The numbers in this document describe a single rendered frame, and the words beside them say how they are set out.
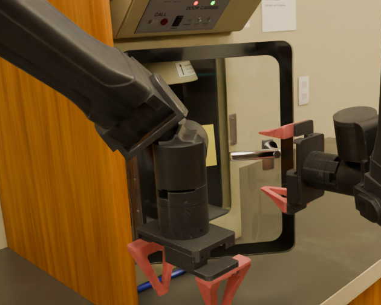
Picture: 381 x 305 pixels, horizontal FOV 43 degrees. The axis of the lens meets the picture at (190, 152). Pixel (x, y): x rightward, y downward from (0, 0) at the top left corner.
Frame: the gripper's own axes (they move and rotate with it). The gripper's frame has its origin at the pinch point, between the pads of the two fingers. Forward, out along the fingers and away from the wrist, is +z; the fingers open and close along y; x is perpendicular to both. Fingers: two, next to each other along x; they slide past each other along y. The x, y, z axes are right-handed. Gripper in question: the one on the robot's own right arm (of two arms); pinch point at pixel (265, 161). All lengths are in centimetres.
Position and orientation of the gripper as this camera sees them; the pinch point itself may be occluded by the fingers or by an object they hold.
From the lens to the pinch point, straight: 81.8
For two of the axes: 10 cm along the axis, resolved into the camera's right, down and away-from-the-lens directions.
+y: -0.6, -9.7, -2.3
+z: -6.8, -1.2, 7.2
